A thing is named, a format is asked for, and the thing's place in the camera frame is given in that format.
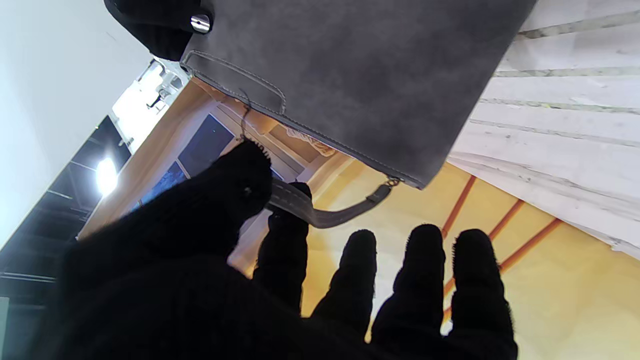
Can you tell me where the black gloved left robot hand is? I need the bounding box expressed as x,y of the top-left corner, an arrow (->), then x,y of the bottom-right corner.
30,140 -> 519,360

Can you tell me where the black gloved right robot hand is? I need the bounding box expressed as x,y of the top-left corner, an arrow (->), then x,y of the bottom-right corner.
104,0 -> 215,62

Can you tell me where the grey fabric storage pouch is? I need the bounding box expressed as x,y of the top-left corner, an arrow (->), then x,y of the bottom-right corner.
180,0 -> 538,230

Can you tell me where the white framed night window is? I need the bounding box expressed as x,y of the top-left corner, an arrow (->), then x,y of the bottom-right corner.
135,112 -> 286,211

